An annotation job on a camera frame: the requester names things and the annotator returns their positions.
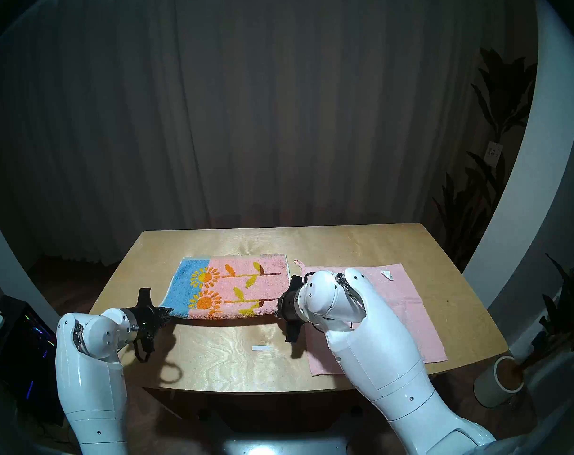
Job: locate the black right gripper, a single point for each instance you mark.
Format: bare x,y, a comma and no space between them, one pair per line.
288,307

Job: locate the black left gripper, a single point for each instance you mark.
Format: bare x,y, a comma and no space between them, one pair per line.
145,319

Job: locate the sunflower print terry towel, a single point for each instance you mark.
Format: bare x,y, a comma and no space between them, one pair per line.
230,288

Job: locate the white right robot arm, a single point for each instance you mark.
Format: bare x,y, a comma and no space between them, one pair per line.
386,364

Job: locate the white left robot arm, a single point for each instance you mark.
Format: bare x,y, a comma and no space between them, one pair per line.
93,387

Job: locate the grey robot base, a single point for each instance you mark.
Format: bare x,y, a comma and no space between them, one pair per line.
277,448

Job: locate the plain pink terry towel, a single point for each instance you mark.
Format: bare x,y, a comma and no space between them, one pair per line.
410,316

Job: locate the white tape strip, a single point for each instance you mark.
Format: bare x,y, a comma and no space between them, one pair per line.
261,348

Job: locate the black computer tower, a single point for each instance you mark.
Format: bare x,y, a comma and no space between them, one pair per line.
26,359

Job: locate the grey pleated curtain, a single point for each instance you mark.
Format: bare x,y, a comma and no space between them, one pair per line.
268,103

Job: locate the white round plant pot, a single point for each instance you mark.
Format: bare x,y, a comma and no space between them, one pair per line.
490,387

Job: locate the white paper plant tag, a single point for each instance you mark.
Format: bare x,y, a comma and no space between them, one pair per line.
494,153

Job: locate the dark spiky potted plant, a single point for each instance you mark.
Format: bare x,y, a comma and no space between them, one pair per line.
566,312

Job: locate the tall dark leafy plant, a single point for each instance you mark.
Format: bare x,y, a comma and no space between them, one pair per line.
500,94

